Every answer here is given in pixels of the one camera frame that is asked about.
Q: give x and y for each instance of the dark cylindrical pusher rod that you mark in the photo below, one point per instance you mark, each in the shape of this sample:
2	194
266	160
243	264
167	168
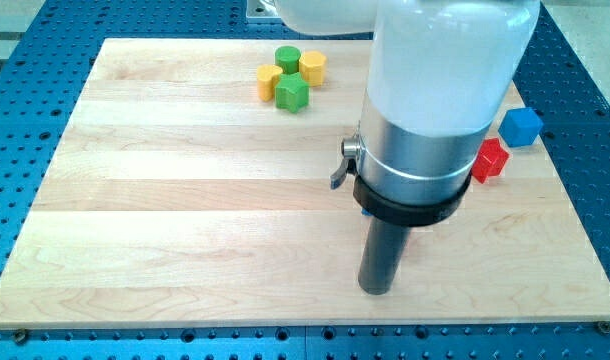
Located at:
382	253

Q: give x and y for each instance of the silver flange with black clamp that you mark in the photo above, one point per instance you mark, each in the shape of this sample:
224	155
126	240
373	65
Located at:
404	177

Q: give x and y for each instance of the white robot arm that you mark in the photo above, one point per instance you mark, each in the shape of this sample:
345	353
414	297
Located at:
438	73

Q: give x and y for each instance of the blue cube block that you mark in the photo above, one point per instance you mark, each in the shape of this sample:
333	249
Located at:
520	127

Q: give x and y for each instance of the red star block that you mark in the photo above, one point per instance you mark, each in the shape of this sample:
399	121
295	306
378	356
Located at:
490	161

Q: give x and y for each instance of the green star block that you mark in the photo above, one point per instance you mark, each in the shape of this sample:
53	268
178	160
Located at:
291	92

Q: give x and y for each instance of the yellow hexagon block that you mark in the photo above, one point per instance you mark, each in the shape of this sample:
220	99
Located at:
312	67

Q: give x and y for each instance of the green cylinder block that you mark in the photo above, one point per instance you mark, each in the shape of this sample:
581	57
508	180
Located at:
287	58

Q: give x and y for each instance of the yellow heart block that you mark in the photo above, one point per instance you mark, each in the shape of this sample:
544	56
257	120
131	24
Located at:
267	77

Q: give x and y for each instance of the wooden board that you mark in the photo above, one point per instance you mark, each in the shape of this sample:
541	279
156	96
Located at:
177	198

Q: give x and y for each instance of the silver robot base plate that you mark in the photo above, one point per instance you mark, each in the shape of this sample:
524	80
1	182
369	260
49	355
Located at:
261	10

